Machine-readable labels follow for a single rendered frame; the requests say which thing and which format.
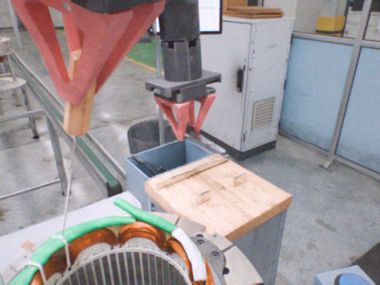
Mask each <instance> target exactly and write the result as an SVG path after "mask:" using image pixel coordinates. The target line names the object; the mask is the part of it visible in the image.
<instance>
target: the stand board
mask: <svg viewBox="0 0 380 285"><path fill-rule="evenodd" d="M219 157H222V156H221V155H220V154H213V155H212V156H209V157H206V158H203V159H201V160H199V161H196V162H194V163H190V164H188V165H187V166H183V167H181V168H177V169H176V170H173V171H170V172H169V173H166V174H163V175H160V176H158V177H155V178H152V179H150V180H148V181H145V182H144V184H145V192H146V193H147V194H148V195H149V196H151V198H152V199H153V200H154V201H156V202H157V203H158V204H159V205H160V206H161V207H162V208H163V209H164V210H165V211H166V212H168V214H173V215H176V216H180V218H181V217H185V218H187V219H191V220H193V221H197V222H198V223H200V224H203V225H205V226H206V231H205V233H206V234H207V235H210V236H211V235H213V234H214V232H218V233H219V234H220V235H222V236H224V237H225V238H226V239H227V240H229V241H230V242H231V243H232V242H233V241H234V240H237V239H238V238H240V237H242V235H245V234H246V233H247V232H249V231H251V230H253V229H254V228H255V227H257V226H259V225H261V224H262V223H265V221H267V220H269V219H270V218H271V217H274V216H275V215H277V214H278V213H279V212H282V211H283V210H285V209H286V208H287V207H290V206H291V201H292V195H291V194H289V193H288V192H285V191H284V190H283V189H280V188H278V187H276V186H275V185H273V184H271V183H270V182H267V181H266V180H265V179H262V178H261V177H259V176H257V175H256V174H253V173H252V172H250V171H248V170H246V169H245V168H243V167H241V166H239V165H238V164H236V163H233V162H232V161H231V160H228V161H226V162H224V163H221V164H220V165H218V166H214V167H213V168H209V169H207V170H205V171H202V172H200V173H199V174H195V175H193V176H190V177H188V178H186V179H184V180H181V181H178V182H177V183H173V184H171V185H170V186H166V187H165V188H163V189H160V190H157V188H156V183H158V182H160V181H163V180H165V179H167V178H170V177H173V176H176V175H177V174H179V173H183V172H184V171H188V170H189V169H191V168H195V167H197V166H200V165H202V164H204V163H207V162H209V161H212V160H215V159H218V158H219ZM243 173H246V182H245V183H241V184H240V185H239V186H236V187H234V186H233V181H234V177H236V176H239V175H241V174H243ZM207 190H210V191H211V200H208V201H206V202H205V203H201V204H200V205H198V206H196V195H198V194H201V193H203V192H204V191H207Z"/></svg>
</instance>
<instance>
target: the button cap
mask: <svg viewBox="0 0 380 285"><path fill-rule="evenodd" d="M338 285H370V283H368V281H366V280H365V279H364V278H363V277H361V276H360V275H356V274H353V273H345V274H343V275H341V277H340V278H339V282H338Z"/></svg>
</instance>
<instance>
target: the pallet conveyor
mask: <svg viewBox="0 0 380 285"><path fill-rule="evenodd" d="M13 54H14V56H15V57H16V58H17V59H18V60H19V61H20V62H21V63H22V64H23V65H24V66H25V68H26V69H27V71H29V72H30V74H32V75H33V77H34V78H35V79H36V81H37V82H38V83H39V84H40V85H42V87H43V88H44V89H45V90H46V91H47V93H49V94H50V96H51V97H52V98H53V99H54V100H55V102H56V103H58V105H59V106H60V108H62V109H63V111H64V112H65V106H64V105H63V103H61V102H60V100H58V99H57V98H56V97H55V95H54V94H53V93H52V92H51V91H50V90H49V89H48V88H47V86H46V85H44V83H43V82H42V81H41V80H40V79H39V78H38V77H37V76H36V75H35V74H34V73H33V72H32V70H31V69H29V67H28V66H26V64H25V63H24V62H23V61H22V60H21V59H20V58H19V57H18V56H17V54H16V53H13ZM10 58H11V59H12V64H13V69H14V71H15V73H14V74H15V75H16V76H17V77H18V78H20V79H25V80H26V82H27V83H26V84H25V85H23V86H22V87H21V90H22V94H23V99H24V102H25V107H26V110H27V111H26V112H23V113H17V114H11V115H4V116H0V122H4V121H8V120H15V119H20V118H25V117H28V119H29V123H28V124H27V125H25V126H22V127H19V128H11V129H7V130H4V131H0V135H1V134H9V133H12V132H15V131H23V130H26V129H29V128H31V130H32V132H33V138H34V139H39V136H38V135H37V134H38V132H37V130H36V124H35V121H34V118H33V116H38V115H41V114H44V115H45V119H46V121H47V128H48V130H49V134H50V141H51V144H52V146H53V153H54V157H55V162H56V166H57V169H58V174H57V175H56V177H55V180H49V181H47V182H43V183H40V184H37V185H33V186H30V187H27V188H23V189H20V190H15V191H12V192H10V193H6V194H3V195H0V201H1V200H6V199H8V198H12V197H15V196H17V195H21V194H25V193H28V192H31V191H34V190H39V189H41V188H44V187H48V186H51V185H55V184H57V183H60V184H61V187H62V189H63V192H62V195H63V196H65V197H66V198H67V194H68V180H67V177H66V174H65V167H64V163H63V158H62V153H61V150H60V144H59V140H58V134H57V131H56V129H57V130H58V131H59V133H60V134H61V135H62V136H63V139H65V141H66V143H67V144H68V145H69V146H70V147H71V149H72V150H73V138H72V137H71V135H70V134H67V133H66V130H65V129H64V128H63V124H64V118H65V117H64V116H63V115H62V113H60V111H59V110H58V108H56V106H55V105H54V104H53V103H52V102H51V101H50V99H49V98H47V95H45V94H44V93H43V91H42V90H41V89H40V88H39V86H38V85H37V84H36V83H35V82H34V81H33V79H31V78H30V76H29V75H28V74H27V72H26V71H25V70H24V69H23V68H22V66H21V65H20V64H19V63H18V62H17V61H16V60H15V59H14V57H13V56H12V54H10ZM4 60H5V64H6V66H7V72H8V73H6V70H5V68H4V63H0V64H1V66H0V72H1V71H2V72H3V74H1V77H2V78H4V77H12V76H11V73H10V69H9V65H8V62H7V59H6V56H5V57H4ZM26 87H27V88H28V90H29V92H30V93H31V94H32V95H33V97H34V98H35V100H36V101H37V102H38V104H39V105H40V106H41V108H42V109H39V110H35V111H32V108H31V104H30V100H29V97H28V92H27V88H26ZM12 98H15V101H16V103H17V107H18V108H21V106H22V105H20V100H19V95H18V93H17V89H15V90H13V93H12V96H6V97H0V100H2V99H12ZM85 136H87V138H88V139H89V140H90V141H91V142H92V143H93V144H94V146H96V147H97V149H98V150H99V151H100V152H101V153H102V155H103V156H105V158H106V159H107V160H108V161H109V162H110V164H111V165H112V166H113V167H114V168H115V169H116V170H117V171H118V172H119V173H120V175H121V176H122V177H123V178H124V179H125V181H126V176H125V170H124V169H123V168H122V166H120V164H119V163H118V162H117V161H115V159H114V158H113V157H112V156H111V155H110V154H109V153H108V152H107V151H106V150H105V149H104V148H103V147H102V146H101V145H100V144H99V142H98V141H97V140H96V139H95V138H94V137H93V136H92V134H90V133H89V131H88V132H87V133H86V134H85ZM74 154H75V155H76V156H77V157H78V159H79V161H81V163H82V164H83V166H84V167H85V169H87V172H88V173H89V175H90V176H91V177H92V179H94V182H95V183H96V184H97V185H98V186H99V189H101V191H102V193H103V194H104V195H105V196H106V197H107V199H108V198H110V197H114V196H116V195H118V194H122V185H121V184H120V181H118V179H117V178H115V176H114V175H113V173H112V172H111V171H110V169H109V168H108V167H107V166H106V165H105V164H104V163H103V161H101V159H100V158H99V157H98V156H97V154H95V153H94V151H93V150H92V148H91V147H90V146H89V145H88V144H87V143H86V141H84V139H82V136H79V138H78V139H76V144H75V149H74Z"/></svg>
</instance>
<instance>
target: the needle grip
mask: <svg viewBox="0 0 380 285"><path fill-rule="evenodd" d="M81 50H82V49H78V50H75V51H74V52H71V54H70V64H69V70H68V77H69V78H70V79H71V80H72V78H73V75H74V73H75V72H76V68H77V66H78V61H79V58H80V53H81ZM95 88H96V80H94V83H93V84H92V86H91V88H90V89H89V91H88V92H87V93H86V96H85V97H84V99H83V100H82V103H80V104H78V105H74V104H73V103H70V102H69V101H67V100H65V118H64V124H63V128H64V129H65V130H66V133H67V134H70V135H74V136H83V135H84V134H86V133H87V132H88V131H89V124H90V120H91V114H92V106H93V102H94V91H95Z"/></svg>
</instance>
